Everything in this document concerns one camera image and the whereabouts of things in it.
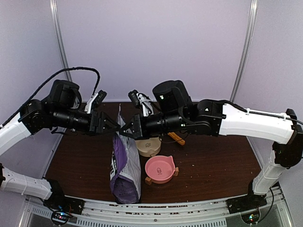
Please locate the pink pet bowl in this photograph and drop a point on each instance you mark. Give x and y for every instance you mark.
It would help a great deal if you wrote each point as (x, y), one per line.
(160, 169)

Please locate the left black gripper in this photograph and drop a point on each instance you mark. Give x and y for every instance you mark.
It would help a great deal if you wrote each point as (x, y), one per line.
(99, 127)

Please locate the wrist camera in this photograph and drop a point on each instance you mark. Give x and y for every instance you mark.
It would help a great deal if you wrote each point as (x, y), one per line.
(95, 101)
(141, 101)

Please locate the cream pet bowl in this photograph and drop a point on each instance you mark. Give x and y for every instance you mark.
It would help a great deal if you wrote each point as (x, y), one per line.
(149, 147)

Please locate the yellow plastic scoop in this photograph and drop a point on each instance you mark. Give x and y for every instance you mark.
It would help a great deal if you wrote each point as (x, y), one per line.
(177, 138)

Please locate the right aluminium frame post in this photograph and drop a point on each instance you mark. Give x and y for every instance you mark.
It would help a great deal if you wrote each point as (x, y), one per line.
(246, 47)

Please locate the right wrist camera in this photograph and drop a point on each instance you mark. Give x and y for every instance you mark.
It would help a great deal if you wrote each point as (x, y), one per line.
(141, 101)

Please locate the left aluminium frame post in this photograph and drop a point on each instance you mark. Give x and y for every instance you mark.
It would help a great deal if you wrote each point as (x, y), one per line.
(58, 32)

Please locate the aluminium front rail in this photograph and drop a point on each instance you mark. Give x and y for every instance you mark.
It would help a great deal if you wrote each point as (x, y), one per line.
(211, 213)

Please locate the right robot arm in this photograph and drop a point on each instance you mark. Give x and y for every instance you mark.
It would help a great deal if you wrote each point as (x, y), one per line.
(222, 117)

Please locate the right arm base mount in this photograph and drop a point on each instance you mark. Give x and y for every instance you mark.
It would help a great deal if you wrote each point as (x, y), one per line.
(248, 205)

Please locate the aluminium frame post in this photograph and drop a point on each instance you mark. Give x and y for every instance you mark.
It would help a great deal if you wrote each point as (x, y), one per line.
(58, 32)
(246, 47)

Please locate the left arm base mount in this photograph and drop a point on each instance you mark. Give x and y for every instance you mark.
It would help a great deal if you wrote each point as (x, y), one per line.
(63, 208)

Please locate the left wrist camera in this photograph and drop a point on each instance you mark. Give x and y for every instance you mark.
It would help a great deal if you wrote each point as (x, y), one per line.
(95, 101)

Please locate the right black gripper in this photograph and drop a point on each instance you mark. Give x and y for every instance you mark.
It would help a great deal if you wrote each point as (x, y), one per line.
(135, 122)

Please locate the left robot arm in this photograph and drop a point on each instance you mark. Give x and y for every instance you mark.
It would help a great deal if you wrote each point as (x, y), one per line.
(61, 108)

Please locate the purple puppy food bag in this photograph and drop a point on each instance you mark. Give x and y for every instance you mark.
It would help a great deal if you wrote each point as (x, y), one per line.
(125, 172)

